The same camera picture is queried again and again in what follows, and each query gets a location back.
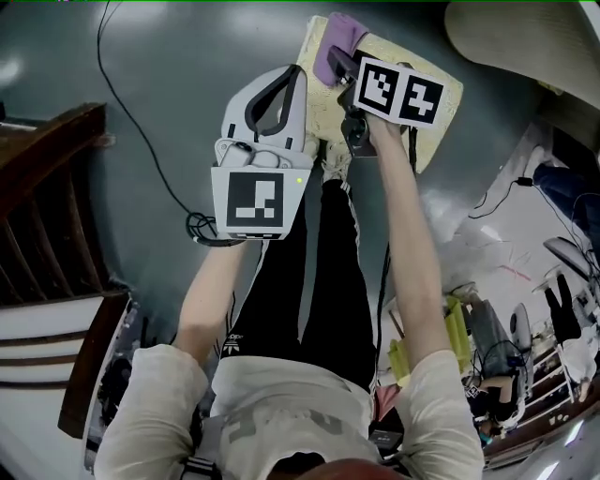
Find cream upholstered stool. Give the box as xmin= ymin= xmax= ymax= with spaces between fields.
xmin=296 ymin=14 xmax=464 ymax=175

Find purple cloth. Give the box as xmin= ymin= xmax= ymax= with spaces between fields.
xmin=312 ymin=12 xmax=369 ymax=88

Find person's right white shoe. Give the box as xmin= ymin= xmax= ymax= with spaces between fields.
xmin=321 ymin=140 xmax=353 ymax=185

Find dark wooden chair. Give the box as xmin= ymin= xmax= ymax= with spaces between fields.
xmin=0 ymin=102 xmax=138 ymax=440

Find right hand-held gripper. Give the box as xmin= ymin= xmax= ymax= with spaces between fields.
xmin=326 ymin=45 xmax=445 ymax=158

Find long black power cable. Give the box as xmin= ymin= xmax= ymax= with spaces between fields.
xmin=96 ymin=0 xmax=218 ymax=222

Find person's black striped trousers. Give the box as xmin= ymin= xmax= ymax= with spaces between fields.
xmin=218 ymin=177 xmax=379 ymax=396

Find black wrist cable bundle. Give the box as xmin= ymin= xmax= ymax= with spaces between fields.
xmin=186 ymin=211 xmax=246 ymax=248

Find black waist box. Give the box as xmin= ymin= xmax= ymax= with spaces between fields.
xmin=369 ymin=428 xmax=405 ymax=458

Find grey office chair base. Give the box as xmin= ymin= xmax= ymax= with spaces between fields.
xmin=543 ymin=236 xmax=600 ymax=282

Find person's left forearm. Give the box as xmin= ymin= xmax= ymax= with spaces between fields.
xmin=175 ymin=240 xmax=263 ymax=363

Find person's right forearm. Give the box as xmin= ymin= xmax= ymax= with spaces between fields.
xmin=367 ymin=119 xmax=452 ymax=372

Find dark teal floor mat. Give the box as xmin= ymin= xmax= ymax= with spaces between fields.
xmin=0 ymin=0 xmax=540 ymax=329

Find yellow-green stool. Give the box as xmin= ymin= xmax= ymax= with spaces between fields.
xmin=388 ymin=293 xmax=473 ymax=388

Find black left shoulder strap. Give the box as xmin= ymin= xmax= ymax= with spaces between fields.
xmin=180 ymin=406 xmax=218 ymax=480

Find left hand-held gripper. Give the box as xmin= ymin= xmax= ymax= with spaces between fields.
xmin=210 ymin=65 xmax=314 ymax=242

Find person's cream shirt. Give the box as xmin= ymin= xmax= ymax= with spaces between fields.
xmin=93 ymin=344 xmax=487 ymax=480

